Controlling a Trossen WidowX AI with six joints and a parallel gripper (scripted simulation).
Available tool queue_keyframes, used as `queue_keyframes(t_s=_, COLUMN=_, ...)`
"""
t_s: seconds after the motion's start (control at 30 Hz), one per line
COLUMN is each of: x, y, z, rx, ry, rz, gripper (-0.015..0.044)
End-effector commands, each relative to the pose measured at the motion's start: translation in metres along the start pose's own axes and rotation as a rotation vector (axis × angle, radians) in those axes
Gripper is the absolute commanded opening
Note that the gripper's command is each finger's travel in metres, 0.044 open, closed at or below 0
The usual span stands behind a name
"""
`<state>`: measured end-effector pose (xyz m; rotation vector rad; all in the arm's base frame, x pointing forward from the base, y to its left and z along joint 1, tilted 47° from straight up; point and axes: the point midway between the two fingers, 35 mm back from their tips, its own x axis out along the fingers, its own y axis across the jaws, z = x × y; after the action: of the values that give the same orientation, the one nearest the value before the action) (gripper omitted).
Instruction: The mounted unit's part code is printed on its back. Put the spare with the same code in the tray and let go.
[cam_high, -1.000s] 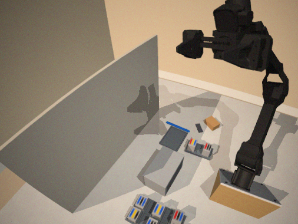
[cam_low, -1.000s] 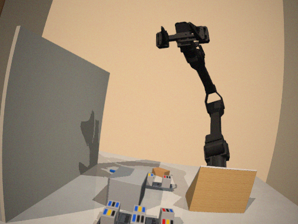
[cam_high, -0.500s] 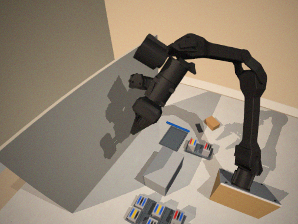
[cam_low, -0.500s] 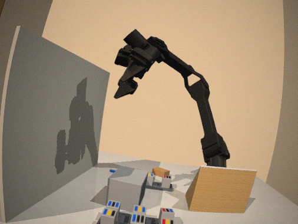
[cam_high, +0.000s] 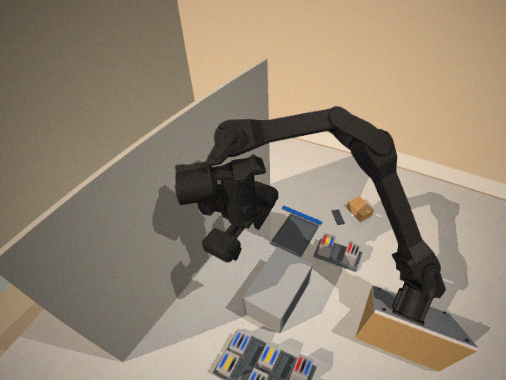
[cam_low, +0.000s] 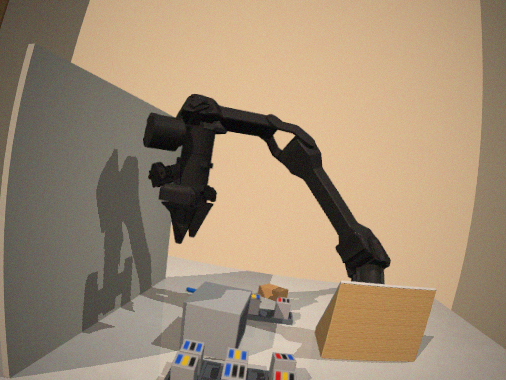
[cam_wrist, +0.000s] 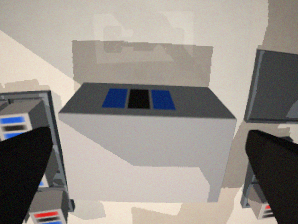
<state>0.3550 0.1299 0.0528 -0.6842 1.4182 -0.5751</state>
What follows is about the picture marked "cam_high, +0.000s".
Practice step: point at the blue flat bar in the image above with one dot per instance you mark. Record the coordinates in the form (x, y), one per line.
(302, 215)

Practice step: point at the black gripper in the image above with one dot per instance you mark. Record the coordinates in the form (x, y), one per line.
(224, 245)

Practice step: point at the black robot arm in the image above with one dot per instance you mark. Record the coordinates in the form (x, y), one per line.
(374, 151)

